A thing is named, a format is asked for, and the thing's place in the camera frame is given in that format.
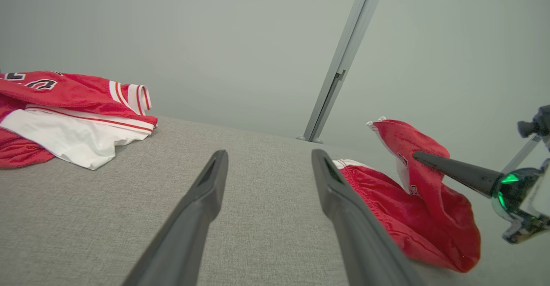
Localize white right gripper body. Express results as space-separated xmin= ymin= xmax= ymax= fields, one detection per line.
xmin=490 ymin=159 xmax=550 ymax=243

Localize red shorts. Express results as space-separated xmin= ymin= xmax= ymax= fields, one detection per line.
xmin=333 ymin=117 xmax=482 ymax=274

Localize red white basketball jersey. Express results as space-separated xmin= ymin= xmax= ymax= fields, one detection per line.
xmin=0 ymin=71 xmax=159 ymax=170

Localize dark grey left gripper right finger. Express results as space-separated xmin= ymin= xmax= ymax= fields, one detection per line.
xmin=311 ymin=149 xmax=426 ymax=286

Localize grey metal partition post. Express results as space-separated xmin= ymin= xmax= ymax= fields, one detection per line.
xmin=296 ymin=0 xmax=387 ymax=144

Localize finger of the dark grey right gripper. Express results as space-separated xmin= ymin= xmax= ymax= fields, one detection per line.
xmin=412 ymin=151 xmax=503 ymax=198

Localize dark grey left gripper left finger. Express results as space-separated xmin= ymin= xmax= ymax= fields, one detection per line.
xmin=122 ymin=150 xmax=229 ymax=286

